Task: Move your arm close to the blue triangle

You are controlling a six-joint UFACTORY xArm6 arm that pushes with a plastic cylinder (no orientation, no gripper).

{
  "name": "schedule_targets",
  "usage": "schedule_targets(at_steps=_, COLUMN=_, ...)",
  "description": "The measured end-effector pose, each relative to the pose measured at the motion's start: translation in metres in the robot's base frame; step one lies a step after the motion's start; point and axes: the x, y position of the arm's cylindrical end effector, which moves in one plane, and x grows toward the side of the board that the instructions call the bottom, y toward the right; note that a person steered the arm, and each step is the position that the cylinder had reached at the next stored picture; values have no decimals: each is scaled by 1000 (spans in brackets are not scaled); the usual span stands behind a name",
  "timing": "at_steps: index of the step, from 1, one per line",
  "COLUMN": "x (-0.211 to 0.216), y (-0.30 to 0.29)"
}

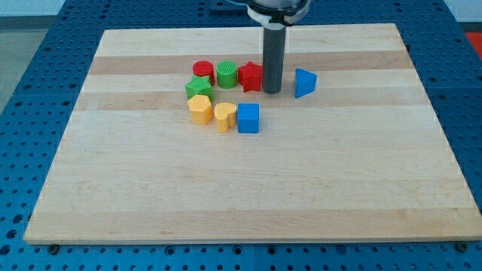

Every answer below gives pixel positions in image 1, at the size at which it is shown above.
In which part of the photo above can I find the blue cube block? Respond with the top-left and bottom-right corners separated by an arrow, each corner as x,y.
237,103 -> 260,133

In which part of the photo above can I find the blue triangle block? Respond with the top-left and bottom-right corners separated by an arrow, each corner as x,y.
294,68 -> 318,99

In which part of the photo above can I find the red star block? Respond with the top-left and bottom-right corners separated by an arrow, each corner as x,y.
238,61 -> 263,93

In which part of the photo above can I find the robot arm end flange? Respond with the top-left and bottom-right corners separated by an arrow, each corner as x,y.
246,0 -> 312,28

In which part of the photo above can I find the wooden board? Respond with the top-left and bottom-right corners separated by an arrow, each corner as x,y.
23,23 -> 481,245

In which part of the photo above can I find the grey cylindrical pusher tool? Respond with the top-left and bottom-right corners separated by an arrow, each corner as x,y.
263,27 -> 286,94

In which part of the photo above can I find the green cylinder block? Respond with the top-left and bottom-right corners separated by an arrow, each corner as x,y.
216,60 -> 238,89

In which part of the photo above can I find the yellow hexagon block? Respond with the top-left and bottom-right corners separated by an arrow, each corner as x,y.
187,95 -> 213,125

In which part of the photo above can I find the yellow heart block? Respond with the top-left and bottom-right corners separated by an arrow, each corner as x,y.
214,102 -> 237,133

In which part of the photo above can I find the green star block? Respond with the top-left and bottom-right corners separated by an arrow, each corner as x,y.
185,75 -> 214,102

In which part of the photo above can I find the red cylinder block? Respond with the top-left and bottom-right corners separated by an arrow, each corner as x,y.
192,60 -> 215,86

